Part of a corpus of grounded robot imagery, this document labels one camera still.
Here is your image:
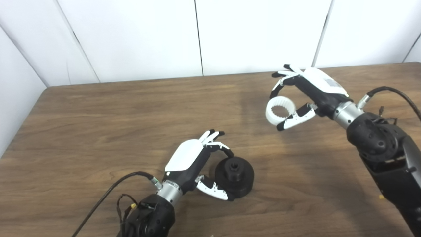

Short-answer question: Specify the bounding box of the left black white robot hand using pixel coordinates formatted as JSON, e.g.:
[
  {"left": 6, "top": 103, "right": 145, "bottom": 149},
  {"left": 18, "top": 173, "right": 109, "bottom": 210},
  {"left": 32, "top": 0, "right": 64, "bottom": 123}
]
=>
[{"left": 164, "top": 129, "right": 235, "bottom": 201}]

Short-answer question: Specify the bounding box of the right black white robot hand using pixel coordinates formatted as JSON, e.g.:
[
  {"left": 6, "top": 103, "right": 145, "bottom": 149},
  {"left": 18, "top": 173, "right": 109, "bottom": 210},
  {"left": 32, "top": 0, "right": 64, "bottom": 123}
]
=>
[{"left": 270, "top": 64, "right": 353, "bottom": 131}]

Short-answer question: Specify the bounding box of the white toothed plastic ring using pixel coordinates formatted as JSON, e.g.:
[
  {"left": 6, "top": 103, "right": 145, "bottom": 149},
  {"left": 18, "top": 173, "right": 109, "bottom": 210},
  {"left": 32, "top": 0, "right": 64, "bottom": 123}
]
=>
[{"left": 265, "top": 96, "right": 296, "bottom": 126}]

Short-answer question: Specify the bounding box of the round black plastic part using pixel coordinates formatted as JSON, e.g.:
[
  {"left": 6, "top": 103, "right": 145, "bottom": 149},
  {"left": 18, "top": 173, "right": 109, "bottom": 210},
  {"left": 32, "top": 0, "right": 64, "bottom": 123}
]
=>
[{"left": 214, "top": 157, "right": 255, "bottom": 198}]

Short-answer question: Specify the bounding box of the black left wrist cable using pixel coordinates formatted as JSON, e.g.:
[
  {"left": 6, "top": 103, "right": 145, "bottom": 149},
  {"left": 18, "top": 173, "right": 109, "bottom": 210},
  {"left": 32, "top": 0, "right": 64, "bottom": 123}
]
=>
[{"left": 72, "top": 171, "right": 163, "bottom": 237}]

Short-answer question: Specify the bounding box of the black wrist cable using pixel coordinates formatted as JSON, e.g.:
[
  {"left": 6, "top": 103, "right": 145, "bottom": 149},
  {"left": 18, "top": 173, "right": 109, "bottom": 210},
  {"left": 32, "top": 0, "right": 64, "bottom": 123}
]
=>
[
  {"left": 357, "top": 86, "right": 421, "bottom": 122},
  {"left": 72, "top": 171, "right": 163, "bottom": 237}
]

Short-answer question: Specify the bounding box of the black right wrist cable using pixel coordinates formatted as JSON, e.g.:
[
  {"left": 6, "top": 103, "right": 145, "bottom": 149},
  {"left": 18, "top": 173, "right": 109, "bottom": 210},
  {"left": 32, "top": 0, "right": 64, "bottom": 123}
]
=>
[{"left": 357, "top": 86, "right": 421, "bottom": 122}]

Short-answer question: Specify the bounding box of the thin black wire loop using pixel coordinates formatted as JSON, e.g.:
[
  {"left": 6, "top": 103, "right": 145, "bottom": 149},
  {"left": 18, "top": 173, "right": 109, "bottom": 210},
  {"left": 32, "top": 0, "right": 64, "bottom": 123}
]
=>
[{"left": 372, "top": 106, "right": 398, "bottom": 125}]

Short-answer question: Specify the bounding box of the thin wire with yellow tag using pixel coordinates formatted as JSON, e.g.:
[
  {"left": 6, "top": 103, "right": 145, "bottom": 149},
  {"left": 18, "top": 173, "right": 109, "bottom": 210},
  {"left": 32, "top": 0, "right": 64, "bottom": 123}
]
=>
[{"left": 117, "top": 194, "right": 147, "bottom": 224}]

